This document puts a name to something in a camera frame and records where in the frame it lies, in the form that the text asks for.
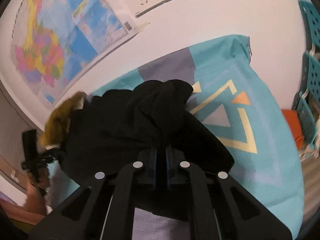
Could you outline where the black large garment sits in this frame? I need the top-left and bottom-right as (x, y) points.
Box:
(58, 79), (235, 222)

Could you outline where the person's left hand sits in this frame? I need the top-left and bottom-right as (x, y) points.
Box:
(27, 167), (50, 197)

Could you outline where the mustard yellow jacket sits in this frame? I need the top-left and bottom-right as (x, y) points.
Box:
(39, 92), (87, 150)

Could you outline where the grey room door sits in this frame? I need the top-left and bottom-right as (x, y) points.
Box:
(0, 85), (42, 192)

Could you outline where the teal grey patterned bedsheet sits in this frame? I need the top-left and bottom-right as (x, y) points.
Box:
(46, 34), (306, 240)

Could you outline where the orange folded cloth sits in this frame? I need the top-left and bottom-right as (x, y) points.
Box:
(281, 109), (304, 150)

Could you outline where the bottom teal plastic basket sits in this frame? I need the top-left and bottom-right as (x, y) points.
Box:
(293, 92), (319, 150)

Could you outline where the teal plastic basket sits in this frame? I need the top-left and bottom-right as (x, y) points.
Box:
(293, 92), (319, 150)
(299, 51), (320, 100)
(298, 0), (319, 53)

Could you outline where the middle teal plastic basket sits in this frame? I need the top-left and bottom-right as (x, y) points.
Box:
(299, 51), (320, 100)

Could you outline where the top teal plastic basket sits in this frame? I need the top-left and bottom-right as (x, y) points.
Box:
(298, 0), (319, 53)

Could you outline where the colourful wall map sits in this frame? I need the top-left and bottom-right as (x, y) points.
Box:
(11, 0), (139, 108)

